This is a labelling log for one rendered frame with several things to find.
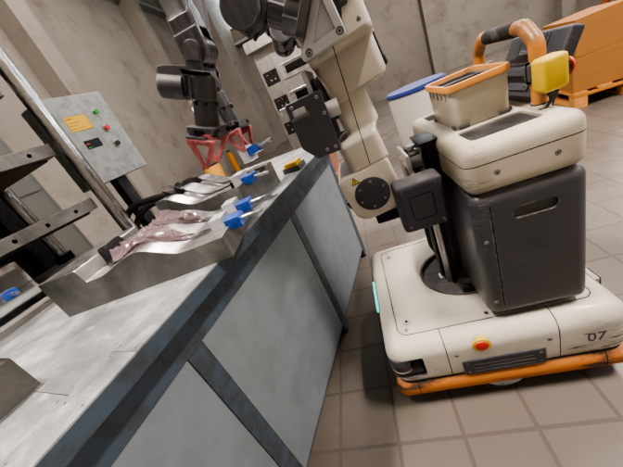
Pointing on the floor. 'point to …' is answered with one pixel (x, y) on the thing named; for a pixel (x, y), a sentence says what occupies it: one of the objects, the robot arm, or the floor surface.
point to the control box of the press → (95, 143)
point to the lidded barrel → (411, 105)
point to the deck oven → (281, 79)
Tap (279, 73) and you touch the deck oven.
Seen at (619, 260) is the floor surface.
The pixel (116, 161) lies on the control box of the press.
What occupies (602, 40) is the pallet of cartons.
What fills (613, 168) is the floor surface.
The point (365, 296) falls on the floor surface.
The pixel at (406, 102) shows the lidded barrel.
